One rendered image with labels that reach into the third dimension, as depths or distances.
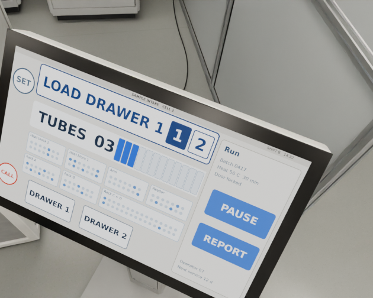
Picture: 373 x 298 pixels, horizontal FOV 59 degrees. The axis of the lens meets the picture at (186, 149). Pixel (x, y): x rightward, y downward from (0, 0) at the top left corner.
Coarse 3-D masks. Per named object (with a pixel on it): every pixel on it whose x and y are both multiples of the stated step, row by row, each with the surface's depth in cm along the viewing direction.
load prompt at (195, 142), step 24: (48, 72) 51; (48, 96) 52; (72, 96) 51; (96, 96) 50; (120, 96) 49; (120, 120) 50; (144, 120) 49; (168, 120) 48; (168, 144) 49; (192, 144) 48; (216, 144) 47
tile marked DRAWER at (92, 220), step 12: (84, 204) 55; (84, 216) 56; (96, 216) 55; (108, 216) 55; (84, 228) 57; (96, 228) 56; (108, 228) 55; (120, 228) 55; (132, 228) 54; (108, 240) 56; (120, 240) 55
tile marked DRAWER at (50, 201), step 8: (32, 184) 57; (40, 184) 57; (32, 192) 57; (40, 192) 57; (48, 192) 57; (56, 192) 56; (24, 200) 58; (32, 200) 58; (40, 200) 57; (48, 200) 57; (56, 200) 57; (64, 200) 56; (72, 200) 56; (40, 208) 58; (48, 208) 57; (56, 208) 57; (64, 208) 57; (72, 208) 56; (56, 216) 57; (64, 216) 57
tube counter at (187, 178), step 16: (96, 128) 51; (96, 144) 52; (112, 144) 51; (128, 144) 51; (112, 160) 52; (128, 160) 51; (144, 160) 51; (160, 160) 50; (176, 160) 49; (160, 176) 51; (176, 176) 50; (192, 176) 49; (192, 192) 50
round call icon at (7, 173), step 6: (0, 162) 58; (6, 162) 57; (0, 168) 58; (6, 168) 58; (12, 168) 57; (18, 168) 57; (0, 174) 58; (6, 174) 58; (12, 174) 58; (18, 174) 57; (0, 180) 59; (6, 180) 58; (12, 180) 58; (12, 186) 58
